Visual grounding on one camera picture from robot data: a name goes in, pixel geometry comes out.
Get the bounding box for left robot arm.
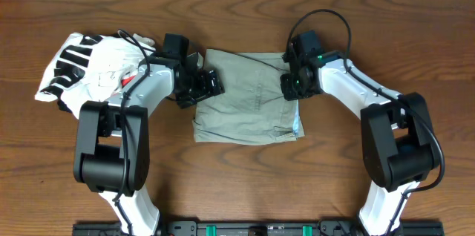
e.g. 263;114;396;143
72;33;223;235

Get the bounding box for right black cable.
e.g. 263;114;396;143
285;8;445;236

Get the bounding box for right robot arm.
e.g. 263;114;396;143
281;30;444;235

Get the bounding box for left black cable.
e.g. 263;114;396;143
112;29;157;236

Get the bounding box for khaki shorts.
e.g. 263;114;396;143
193;49;304;145

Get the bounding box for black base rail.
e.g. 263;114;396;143
72;220;445;236

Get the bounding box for white black printed shirt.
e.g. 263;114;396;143
35;33;155;102

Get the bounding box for black red garment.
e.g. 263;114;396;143
57;74;135;119

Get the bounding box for black cable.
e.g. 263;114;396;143
112;29;157;236
285;8;445;236

